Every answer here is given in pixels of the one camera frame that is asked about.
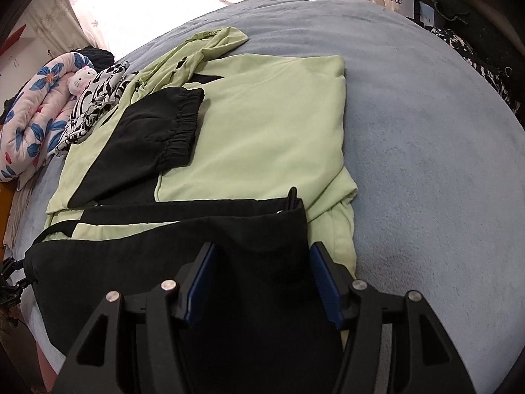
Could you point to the dark cloth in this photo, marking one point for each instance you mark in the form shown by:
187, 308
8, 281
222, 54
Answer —
8, 108

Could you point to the white cat plush toy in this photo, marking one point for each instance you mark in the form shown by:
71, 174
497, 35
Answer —
82, 82

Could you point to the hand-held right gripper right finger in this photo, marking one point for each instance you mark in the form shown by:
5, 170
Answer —
326, 287

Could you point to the green and black hooded jacket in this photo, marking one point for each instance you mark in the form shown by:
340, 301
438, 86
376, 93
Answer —
266, 131

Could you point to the red wall decoration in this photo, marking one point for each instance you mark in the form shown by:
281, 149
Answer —
12, 39

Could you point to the white labelled box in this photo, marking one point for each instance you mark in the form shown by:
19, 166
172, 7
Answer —
398, 6

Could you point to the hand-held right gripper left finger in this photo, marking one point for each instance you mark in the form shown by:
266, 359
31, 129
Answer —
201, 283

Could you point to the orange wooden headboard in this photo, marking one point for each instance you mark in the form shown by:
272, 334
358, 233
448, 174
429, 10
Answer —
5, 205

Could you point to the black and white patterned cloth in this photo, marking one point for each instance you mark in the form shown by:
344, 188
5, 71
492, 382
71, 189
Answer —
463, 49

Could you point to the floral quilt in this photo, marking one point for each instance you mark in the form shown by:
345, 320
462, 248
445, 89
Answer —
33, 131

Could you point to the blue bed sheet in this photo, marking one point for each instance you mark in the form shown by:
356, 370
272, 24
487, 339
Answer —
410, 172

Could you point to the black and white printed cloth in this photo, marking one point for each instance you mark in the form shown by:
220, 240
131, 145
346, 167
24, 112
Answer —
94, 98

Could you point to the beige pillow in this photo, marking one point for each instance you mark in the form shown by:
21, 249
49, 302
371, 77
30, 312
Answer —
20, 209

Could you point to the black knitted cloth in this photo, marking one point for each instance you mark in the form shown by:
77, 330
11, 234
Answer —
98, 57

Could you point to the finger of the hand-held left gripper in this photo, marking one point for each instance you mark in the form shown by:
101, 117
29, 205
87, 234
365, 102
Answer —
12, 266
16, 289

